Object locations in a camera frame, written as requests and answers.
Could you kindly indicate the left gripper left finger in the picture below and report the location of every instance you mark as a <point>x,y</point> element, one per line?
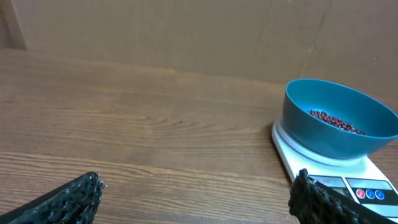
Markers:
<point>75,202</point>

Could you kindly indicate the white digital kitchen scale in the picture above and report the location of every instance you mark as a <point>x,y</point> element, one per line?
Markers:
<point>356,182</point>

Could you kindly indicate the red beans in bowl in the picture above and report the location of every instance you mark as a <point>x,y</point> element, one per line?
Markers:
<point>334,121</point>

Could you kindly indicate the blue plastic bowl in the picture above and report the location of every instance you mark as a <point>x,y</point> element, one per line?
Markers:
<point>376,121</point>

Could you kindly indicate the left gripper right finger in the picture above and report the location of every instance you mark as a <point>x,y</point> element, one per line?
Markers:
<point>312,202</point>

